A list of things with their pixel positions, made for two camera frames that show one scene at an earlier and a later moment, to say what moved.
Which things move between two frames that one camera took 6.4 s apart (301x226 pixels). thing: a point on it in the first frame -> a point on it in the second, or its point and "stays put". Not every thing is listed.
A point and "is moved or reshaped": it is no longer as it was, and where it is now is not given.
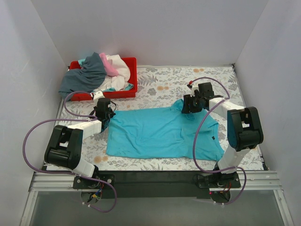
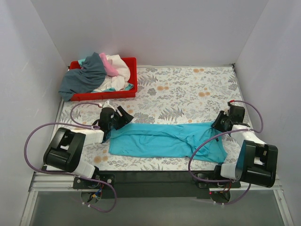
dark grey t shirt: x=87 y=78 stays put
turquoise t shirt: x=164 y=132 is moved or reshaped
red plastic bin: x=130 y=92 stays put
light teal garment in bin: x=128 y=85 stays put
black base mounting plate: x=156 y=184 stays put
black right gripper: x=188 y=107 -> x=221 y=123
